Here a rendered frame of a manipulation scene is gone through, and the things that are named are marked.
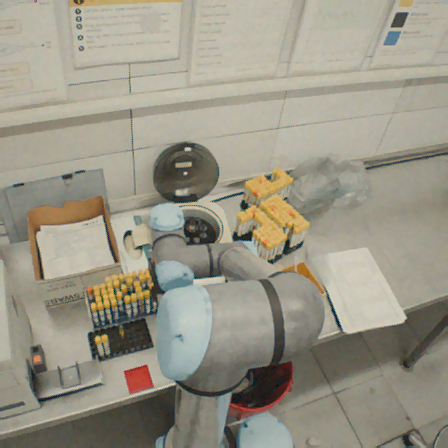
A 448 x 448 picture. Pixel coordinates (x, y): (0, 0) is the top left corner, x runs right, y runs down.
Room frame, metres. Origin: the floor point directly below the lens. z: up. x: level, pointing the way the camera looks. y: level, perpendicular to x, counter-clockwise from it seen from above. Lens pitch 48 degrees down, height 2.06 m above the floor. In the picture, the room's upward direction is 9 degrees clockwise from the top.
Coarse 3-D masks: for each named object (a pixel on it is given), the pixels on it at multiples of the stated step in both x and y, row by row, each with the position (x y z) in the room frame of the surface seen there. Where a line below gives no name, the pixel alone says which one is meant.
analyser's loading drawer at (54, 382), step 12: (96, 360) 0.49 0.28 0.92; (48, 372) 0.43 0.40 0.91; (60, 372) 0.43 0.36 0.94; (72, 372) 0.45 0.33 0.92; (84, 372) 0.45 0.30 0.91; (96, 372) 0.46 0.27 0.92; (36, 384) 0.40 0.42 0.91; (48, 384) 0.40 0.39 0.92; (60, 384) 0.40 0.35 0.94; (72, 384) 0.41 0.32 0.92; (84, 384) 0.42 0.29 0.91; (36, 396) 0.37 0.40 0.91
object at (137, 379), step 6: (144, 366) 0.51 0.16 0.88; (126, 372) 0.49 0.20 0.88; (132, 372) 0.49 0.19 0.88; (138, 372) 0.49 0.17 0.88; (144, 372) 0.50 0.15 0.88; (126, 378) 0.47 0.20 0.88; (132, 378) 0.47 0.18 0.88; (138, 378) 0.48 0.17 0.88; (144, 378) 0.48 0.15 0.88; (150, 378) 0.48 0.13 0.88; (126, 384) 0.45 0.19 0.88; (132, 384) 0.46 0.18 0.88; (138, 384) 0.46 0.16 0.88; (144, 384) 0.46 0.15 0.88; (150, 384) 0.47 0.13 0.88; (132, 390) 0.44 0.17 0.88; (138, 390) 0.44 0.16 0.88; (144, 390) 0.45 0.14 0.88
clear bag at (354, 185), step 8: (344, 160) 1.40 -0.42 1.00; (344, 168) 1.36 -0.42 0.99; (352, 168) 1.37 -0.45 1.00; (360, 168) 1.38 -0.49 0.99; (344, 176) 1.34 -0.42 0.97; (352, 176) 1.35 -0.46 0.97; (360, 176) 1.36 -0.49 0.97; (344, 184) 1.32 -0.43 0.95; (352, 184) 1.33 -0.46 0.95; (360, 184) 1.34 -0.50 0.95; (368, 184) 1.36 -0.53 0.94; (336, 192) 1.31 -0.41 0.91; (344, 192) 1.31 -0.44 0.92; (352, 192) 1.31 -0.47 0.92; (360, 192) 1.33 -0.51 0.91; (368, 192) 1.35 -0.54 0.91; (336, 200) 1.29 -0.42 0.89
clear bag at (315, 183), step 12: (324, 156) 1.34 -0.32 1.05; (336, 156) 1.34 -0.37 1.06; (300, 168) 1.31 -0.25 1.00; (312, 168) 1.29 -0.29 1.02; (324, 168) 1.29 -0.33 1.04; (336, 168) 1.36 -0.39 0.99; (300, 180) 1.26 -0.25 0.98; (312, 180) 1.26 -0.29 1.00; (324, 180) 1.27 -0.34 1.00; (336, 180) 1.32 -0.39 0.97; (300, 192) 1.23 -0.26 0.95; (312, 192) 1.22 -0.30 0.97; (324, 192) 1.26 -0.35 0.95; (300, 204) 1.22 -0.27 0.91; (312, 204) 1.22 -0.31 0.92; (324, 204) 1.27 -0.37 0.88
